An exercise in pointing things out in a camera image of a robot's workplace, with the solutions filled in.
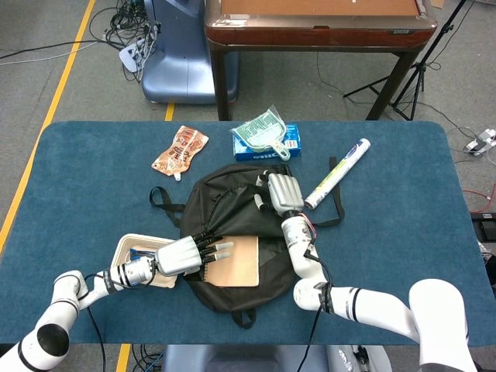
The cream plastic food tray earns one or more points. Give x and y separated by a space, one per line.
122 248

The orange spouted drink pouch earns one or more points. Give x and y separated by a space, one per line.
180 149

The grey-blue robot torso base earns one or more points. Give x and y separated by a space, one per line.
232 358

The black box device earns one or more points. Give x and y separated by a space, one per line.
484 226

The blue table cloth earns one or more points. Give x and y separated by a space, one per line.
387 252

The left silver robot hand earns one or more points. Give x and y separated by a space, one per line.
180 257

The white rolled film tube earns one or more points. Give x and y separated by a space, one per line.
337 174

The white power strip with plugs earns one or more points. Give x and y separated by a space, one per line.
129 56

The black tripod stand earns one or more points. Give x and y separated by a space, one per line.
420 64

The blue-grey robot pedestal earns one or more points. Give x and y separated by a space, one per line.
182 69

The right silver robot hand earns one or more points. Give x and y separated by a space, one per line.
284 190

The brown spiral notebook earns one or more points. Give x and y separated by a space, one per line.
236 263

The white power strip with switch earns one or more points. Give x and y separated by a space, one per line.
480 143

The brown mahjong table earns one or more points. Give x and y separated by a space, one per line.
310 36

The black fabric backpack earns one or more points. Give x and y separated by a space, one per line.
240 213

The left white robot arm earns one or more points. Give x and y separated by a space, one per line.
66 294

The blue Oreo cookie box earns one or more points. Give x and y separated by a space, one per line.
248 155

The blue snack packet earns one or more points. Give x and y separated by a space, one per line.
141 253

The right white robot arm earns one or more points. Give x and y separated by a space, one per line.
368 306

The green dustpan in plastic bag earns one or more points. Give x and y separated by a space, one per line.
259 131

